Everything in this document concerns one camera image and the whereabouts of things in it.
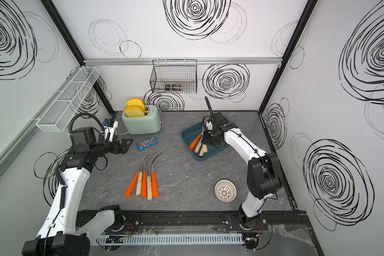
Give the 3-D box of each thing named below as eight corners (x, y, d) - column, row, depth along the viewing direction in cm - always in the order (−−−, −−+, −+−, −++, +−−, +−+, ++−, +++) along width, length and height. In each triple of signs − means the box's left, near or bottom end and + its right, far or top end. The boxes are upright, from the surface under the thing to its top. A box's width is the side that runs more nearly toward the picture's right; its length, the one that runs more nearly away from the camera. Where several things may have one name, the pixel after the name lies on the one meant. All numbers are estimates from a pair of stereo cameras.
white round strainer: (214, 202, 81) (216, 200, 77) (213, 183, 88) (214, 179, 84) (236, 202, 81) (238, 200, 77) (233, 183, 88) (235, 179, 84)
